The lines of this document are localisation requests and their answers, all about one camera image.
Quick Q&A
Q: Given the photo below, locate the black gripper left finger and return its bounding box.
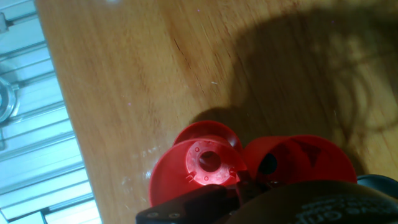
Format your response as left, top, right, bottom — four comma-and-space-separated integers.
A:
135, 170, 262, 224

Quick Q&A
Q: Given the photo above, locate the red plastic cup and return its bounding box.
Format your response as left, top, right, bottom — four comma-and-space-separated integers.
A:
148, 138, 249, 208
172, 120, 244, 155
243, 134, 358, 187

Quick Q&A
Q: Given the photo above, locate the varnished wooden board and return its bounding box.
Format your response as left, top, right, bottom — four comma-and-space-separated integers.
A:
34, 0, 398, 224

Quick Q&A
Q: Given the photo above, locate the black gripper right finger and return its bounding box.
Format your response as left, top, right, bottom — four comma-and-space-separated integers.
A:
262, 179, 285, 190

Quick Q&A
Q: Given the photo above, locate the clear drinking glass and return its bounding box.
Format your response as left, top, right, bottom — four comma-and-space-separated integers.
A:
0, 76, 19, 124

